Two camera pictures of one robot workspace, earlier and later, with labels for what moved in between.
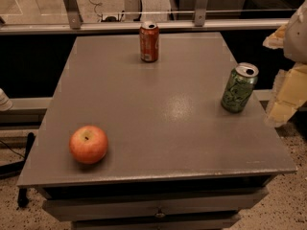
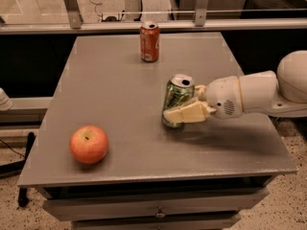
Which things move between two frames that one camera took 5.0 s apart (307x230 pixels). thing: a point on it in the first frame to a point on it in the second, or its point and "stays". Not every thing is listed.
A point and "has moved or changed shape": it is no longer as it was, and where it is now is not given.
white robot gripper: (296, 37) to (223, 96)
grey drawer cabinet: (176, 159) stays
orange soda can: (149, 42) stays
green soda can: (239, 88) has moved or changed shape
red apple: (88, 144) stays
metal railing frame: (71, 20) stays
